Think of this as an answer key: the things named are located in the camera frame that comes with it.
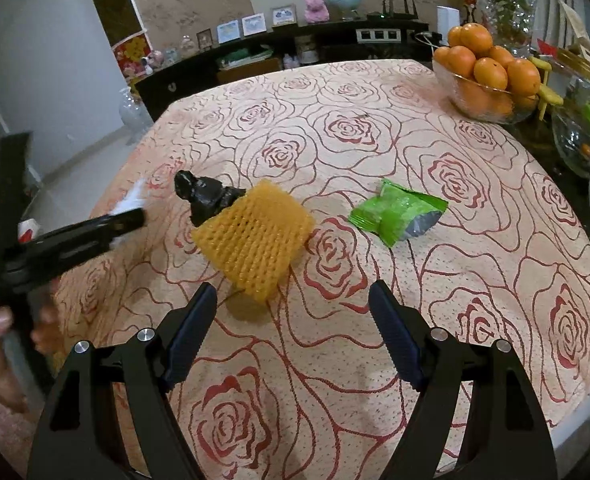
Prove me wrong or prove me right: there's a green snack wrapper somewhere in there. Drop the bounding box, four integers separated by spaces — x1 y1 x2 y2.
349 178 449 248

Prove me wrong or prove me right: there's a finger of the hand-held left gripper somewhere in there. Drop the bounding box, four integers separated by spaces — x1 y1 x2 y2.
22 209 146 281

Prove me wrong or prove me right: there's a white socket panel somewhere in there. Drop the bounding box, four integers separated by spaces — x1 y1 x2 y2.
356 27 402 43

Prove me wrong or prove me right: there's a glass fruit bowl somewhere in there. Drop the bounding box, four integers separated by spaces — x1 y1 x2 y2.
432 57 541 125

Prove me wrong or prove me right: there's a red floral box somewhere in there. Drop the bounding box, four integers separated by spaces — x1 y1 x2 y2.
111 31 153 81

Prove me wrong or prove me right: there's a crystal vase with plant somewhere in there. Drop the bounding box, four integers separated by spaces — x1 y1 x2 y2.
470 0 539 58

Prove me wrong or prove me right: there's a black sideboard cabinet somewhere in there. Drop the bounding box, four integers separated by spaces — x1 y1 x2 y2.
132 20 436 121

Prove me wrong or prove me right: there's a clear glass floor vase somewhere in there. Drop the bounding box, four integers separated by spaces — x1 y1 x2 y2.
119 86 155 133

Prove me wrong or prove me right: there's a white box device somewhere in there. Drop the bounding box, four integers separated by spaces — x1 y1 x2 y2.
437 6 461 43

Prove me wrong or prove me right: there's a white tissue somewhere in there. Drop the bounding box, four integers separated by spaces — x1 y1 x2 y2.
109 179 149 252

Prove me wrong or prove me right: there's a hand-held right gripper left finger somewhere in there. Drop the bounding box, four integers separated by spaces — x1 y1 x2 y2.
27 281 219 480

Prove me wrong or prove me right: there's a glass bowl of oranges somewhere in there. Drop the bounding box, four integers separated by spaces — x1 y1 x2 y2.
434 22 541 116

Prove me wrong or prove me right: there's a rose print tablecloth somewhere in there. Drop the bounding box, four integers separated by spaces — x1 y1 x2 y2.
52 60 590 480

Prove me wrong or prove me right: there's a white picture frame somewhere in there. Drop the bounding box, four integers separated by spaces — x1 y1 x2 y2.
217 20 241 44
241 12 267 37
270 3 297 28

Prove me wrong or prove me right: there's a crumpled black plastic bag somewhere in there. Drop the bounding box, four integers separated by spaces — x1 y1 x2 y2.
174 170 248 228

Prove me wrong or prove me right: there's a pink piggy figurine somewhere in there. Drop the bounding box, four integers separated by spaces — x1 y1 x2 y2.
302 0 330 24

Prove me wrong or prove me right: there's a person's left forearm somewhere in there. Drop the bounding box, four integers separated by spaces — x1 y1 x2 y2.
0 372 43 480

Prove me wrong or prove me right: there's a black router with antennas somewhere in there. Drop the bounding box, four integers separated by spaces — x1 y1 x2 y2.
367 0 418 22

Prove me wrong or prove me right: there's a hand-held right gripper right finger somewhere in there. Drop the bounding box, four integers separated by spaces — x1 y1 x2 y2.
367 279 558 480

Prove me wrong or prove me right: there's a large yellow foam fruit net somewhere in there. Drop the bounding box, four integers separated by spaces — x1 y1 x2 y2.
191 180 316 304

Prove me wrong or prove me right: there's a wide glass bowl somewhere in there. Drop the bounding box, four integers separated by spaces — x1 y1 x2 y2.
550 85 590 178

